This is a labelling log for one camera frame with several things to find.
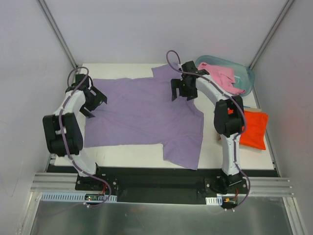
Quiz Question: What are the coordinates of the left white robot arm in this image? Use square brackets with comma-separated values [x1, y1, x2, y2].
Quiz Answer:
[43, 74, 107, 190]

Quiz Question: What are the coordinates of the folded orange t shirt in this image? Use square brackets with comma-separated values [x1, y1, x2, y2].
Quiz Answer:
[239, 109, 268, 150]

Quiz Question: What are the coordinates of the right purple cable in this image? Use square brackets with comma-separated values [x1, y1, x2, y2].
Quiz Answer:
[166, 50, 251, 213]

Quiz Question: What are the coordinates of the left white cable duct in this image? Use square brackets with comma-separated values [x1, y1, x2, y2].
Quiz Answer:
[41, 192, 117, 204]

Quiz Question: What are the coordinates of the right aluminium frame post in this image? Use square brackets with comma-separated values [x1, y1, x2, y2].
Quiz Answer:
[249, 0, 296, 69]

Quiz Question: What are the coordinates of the right white cable duct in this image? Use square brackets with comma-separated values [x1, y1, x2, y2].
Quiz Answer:
[205, 196, 223, 206]

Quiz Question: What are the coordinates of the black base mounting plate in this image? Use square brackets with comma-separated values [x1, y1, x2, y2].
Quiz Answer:
[74, 166, 279, 205]

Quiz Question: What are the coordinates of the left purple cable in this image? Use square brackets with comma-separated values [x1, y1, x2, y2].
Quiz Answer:
[57, 66, 112, 204]

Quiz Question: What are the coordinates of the pink t shirt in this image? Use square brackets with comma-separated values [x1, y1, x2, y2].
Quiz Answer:
[198, 62, 245, 95]

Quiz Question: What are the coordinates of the purple t shirt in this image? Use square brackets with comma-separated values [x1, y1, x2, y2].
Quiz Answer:
[84, 65, 204, 170]

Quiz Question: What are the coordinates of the aluminium frame post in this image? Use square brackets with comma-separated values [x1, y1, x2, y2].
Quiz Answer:
[36, 0, 78, 68]
[249, 0, 296, 69]

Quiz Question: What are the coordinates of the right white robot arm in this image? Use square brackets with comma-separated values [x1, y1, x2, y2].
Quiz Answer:
[171, 61, 246, 194]

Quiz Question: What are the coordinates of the left aluminium frame post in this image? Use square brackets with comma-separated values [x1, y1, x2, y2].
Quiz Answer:
[36, 0, 78, 68]

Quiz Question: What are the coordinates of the purple cable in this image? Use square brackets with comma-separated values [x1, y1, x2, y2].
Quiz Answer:
[57, 66, 112, 204]
[166, 50, 251, 213]

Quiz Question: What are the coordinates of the clear blue plastic bin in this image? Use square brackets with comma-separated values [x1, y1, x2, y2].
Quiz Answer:
[195, 55, 255, 96]

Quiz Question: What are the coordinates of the white cable duct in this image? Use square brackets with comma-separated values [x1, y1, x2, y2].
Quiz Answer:
[41, 192, 117, 204]
[205, 196, 223, 206]

